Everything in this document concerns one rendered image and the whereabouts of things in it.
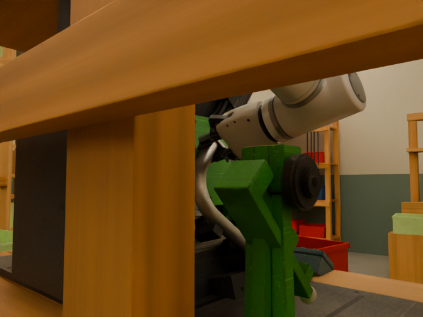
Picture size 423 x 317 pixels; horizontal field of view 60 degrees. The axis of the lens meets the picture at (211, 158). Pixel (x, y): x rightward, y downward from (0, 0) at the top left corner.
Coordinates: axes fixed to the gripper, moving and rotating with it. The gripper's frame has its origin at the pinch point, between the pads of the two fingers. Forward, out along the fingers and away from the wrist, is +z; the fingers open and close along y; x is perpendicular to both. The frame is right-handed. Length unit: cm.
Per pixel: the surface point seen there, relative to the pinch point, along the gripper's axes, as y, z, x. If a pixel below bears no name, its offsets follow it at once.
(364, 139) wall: -314, 132, -456
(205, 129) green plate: 1.7, 3.9, -7.1
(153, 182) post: 14.7, -18.6, 32.1
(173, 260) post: 6.9, -16.4, 35.9
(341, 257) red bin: -65, 6, -21
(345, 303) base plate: -31.1, -15.5, 17.5
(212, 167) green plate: -4.5, 3.9, -0.6
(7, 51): 80, 223, -148
